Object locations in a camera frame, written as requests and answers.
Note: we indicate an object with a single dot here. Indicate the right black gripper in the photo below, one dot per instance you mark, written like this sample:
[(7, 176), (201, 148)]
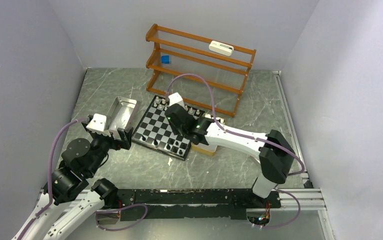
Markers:
[(174, 129)]

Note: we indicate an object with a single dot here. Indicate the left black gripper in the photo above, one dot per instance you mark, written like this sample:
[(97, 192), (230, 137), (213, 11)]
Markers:
[(125, 135)]

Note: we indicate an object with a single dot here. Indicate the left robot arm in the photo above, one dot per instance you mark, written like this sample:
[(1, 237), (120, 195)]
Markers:
[(59, 209)]

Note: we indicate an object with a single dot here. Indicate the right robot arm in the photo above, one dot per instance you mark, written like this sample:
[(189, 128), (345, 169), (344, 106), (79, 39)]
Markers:
[(273, 152)]

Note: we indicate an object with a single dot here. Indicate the silver tin box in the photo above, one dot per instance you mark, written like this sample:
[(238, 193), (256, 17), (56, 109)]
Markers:
[(121, 113)]

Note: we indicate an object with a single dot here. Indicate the black and white chessboard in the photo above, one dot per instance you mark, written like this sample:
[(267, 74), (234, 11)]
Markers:
[(155, 126)]

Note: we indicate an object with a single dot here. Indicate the orange wooden shelf rack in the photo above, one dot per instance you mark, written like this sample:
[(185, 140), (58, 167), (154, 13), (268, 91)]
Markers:
[(191, 58)]

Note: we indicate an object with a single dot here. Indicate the blue cube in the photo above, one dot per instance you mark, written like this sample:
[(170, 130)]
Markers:
[(165, 59)]

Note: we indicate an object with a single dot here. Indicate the white rectangular device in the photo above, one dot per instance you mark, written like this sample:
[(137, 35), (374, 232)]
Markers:
[(221, 48)]

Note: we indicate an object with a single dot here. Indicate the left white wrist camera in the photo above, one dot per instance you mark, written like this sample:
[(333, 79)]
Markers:
[(98, 124)]

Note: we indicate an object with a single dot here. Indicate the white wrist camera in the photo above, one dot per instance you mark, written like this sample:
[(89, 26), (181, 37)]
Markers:
[(175, 98), (98, 124)]

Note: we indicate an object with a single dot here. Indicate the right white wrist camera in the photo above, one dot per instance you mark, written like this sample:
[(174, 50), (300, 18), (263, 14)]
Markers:
[(175, 98)]

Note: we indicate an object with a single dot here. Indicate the black base frame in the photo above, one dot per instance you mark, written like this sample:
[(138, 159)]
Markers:
[(232, 203)]

